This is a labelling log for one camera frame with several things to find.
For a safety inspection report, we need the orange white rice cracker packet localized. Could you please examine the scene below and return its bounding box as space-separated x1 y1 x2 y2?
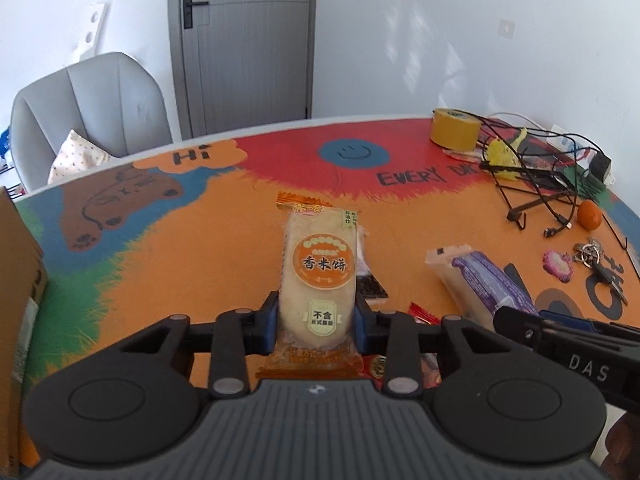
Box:
256 191 367 382

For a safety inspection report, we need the colourful printed table mat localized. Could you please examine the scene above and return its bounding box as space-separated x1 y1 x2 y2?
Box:
12 116 640 411

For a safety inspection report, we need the black cable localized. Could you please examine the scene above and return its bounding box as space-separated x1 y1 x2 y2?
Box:
472 112 608 238

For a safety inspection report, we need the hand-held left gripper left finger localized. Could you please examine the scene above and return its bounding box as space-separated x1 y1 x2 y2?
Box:
112 291 279 397

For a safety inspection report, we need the grey door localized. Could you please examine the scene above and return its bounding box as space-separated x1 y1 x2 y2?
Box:
166 0 319 140

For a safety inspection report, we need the tangerine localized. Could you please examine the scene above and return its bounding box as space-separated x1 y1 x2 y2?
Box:
577 201 603 229

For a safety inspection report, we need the yellow plastic toy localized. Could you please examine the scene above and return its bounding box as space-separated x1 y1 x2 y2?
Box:
487 127 528 181

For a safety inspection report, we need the black door handle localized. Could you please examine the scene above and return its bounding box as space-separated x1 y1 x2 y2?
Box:
181 0 209 29

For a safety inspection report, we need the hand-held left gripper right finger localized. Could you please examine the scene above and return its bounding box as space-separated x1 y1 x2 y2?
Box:
352 296 511 397

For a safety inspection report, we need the grey chair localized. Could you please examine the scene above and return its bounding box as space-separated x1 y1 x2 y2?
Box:
10 51 173 194

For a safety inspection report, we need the black snack packet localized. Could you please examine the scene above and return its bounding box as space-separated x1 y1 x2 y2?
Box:
355 255 390 302

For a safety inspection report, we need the white power strip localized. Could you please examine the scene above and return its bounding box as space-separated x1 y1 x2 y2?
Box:
550 124 615 186

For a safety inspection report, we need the yellow tape roll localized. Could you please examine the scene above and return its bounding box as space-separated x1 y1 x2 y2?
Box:
431 108 482 152

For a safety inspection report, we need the pink keychain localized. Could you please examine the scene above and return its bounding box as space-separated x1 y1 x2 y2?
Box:
542 249 572 277

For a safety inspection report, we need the cardboard box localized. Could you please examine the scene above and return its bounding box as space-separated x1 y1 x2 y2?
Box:
0 186 49 480

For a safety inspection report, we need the purple white long snack packet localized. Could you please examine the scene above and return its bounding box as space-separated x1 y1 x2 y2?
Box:
425 244 541 328

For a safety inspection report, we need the white dotted pillow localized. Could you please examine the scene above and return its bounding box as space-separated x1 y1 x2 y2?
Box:
47 129 120 186

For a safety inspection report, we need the bunch of keys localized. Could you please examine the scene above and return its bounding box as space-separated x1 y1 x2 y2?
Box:
572 239 630 307

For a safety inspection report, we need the red snack bar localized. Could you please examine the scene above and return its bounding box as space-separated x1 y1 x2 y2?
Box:
369 301 443 392

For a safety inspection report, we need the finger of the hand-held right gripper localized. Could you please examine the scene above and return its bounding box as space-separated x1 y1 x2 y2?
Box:
539 310 601 332
492 306 543 347

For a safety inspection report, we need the white foam board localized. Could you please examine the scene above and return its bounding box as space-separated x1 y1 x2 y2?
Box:
74 3 108 63

